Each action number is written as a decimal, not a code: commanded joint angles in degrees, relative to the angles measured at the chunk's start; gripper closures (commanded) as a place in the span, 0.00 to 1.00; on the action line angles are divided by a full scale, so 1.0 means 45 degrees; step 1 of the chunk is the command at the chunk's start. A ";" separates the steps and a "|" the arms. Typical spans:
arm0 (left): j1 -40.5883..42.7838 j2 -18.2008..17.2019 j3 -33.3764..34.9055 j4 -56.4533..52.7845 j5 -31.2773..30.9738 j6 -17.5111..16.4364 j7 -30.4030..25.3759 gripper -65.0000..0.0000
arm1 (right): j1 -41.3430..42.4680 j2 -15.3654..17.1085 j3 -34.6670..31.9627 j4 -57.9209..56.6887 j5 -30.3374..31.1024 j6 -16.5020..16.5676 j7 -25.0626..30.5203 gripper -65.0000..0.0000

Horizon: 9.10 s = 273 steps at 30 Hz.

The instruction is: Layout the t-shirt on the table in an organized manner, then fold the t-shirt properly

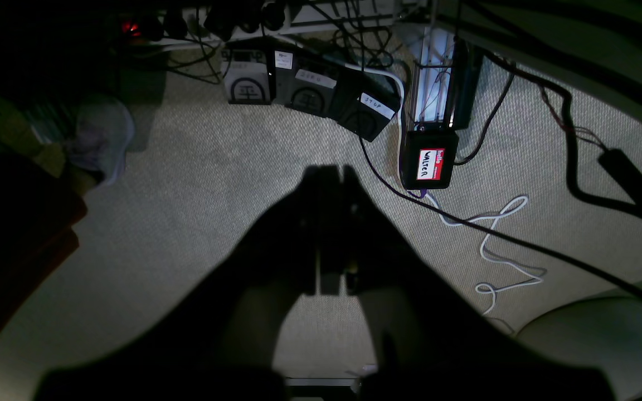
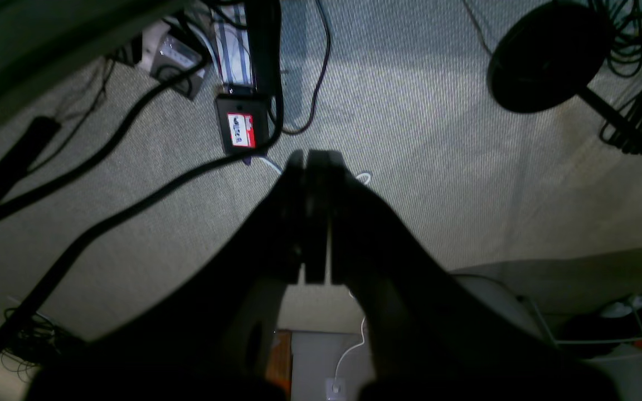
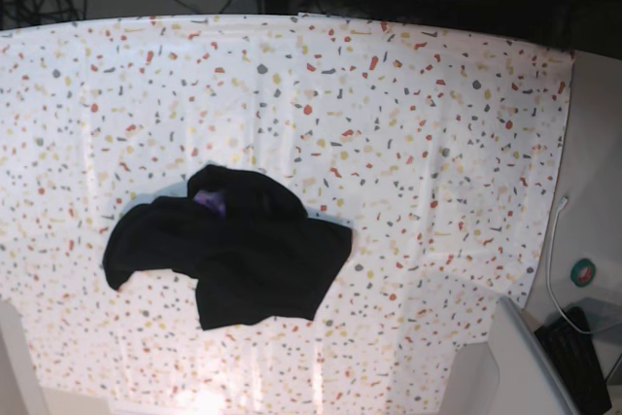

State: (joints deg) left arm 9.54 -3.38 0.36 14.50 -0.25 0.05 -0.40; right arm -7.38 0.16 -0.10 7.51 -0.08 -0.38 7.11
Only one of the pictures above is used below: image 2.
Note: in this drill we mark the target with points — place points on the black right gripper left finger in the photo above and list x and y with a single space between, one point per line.
211 338

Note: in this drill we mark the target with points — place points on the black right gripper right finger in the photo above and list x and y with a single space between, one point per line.
431 339

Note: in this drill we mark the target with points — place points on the black power adapter red label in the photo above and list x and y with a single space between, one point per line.
243 120

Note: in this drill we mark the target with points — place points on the black round stand base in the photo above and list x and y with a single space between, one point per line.
551 55

